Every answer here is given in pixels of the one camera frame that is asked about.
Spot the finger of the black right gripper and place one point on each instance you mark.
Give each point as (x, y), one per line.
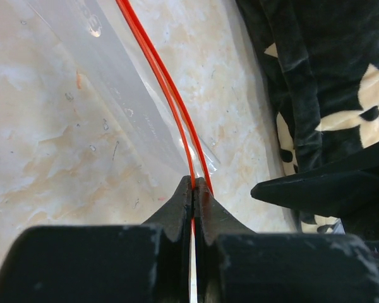
(334, 190)

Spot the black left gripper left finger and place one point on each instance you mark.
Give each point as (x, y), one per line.
(149, 262)

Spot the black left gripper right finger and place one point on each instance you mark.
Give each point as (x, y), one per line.
(236, 264)

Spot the clear orange-zipper zip bag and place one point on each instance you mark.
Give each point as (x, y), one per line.
(117, 56)

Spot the black floral pillow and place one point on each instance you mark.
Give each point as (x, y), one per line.
(321, 63)

